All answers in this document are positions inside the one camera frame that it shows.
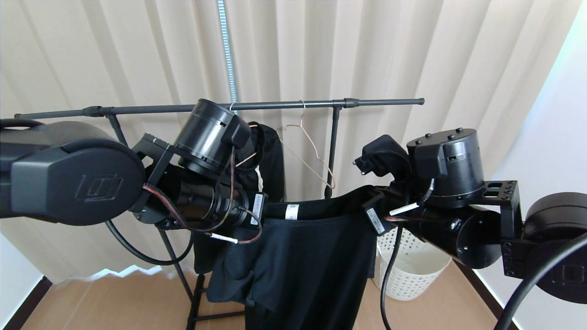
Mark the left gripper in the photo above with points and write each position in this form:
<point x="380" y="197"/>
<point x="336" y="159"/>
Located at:
<point x="206" y="206"/>

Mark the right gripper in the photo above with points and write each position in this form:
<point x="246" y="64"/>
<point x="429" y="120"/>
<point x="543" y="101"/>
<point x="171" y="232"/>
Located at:
<point x="477" y="238"/>

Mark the pink clothes hanger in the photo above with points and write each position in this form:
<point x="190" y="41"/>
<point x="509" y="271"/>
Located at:
<point x="246" y="159"/>
<point x="316" y="153"/>

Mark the black garment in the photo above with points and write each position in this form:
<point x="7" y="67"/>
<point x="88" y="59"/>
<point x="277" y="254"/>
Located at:
<point x="312" y="266"/>

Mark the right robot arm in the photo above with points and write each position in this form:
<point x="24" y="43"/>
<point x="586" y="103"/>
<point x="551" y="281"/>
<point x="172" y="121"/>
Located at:
<point x="454" y="165"/>

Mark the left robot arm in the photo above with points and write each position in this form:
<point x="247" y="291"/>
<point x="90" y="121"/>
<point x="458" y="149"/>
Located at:
<point x="69" y="174"/>

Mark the white laundry basket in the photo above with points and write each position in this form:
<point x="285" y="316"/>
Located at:
<point x="417" y="275"/>

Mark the black clothes rack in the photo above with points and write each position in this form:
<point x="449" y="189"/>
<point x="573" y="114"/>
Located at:
<point x="284" y="105"/>

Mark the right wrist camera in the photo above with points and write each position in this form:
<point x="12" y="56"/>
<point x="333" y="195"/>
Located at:
<point x="385" y="156"/>

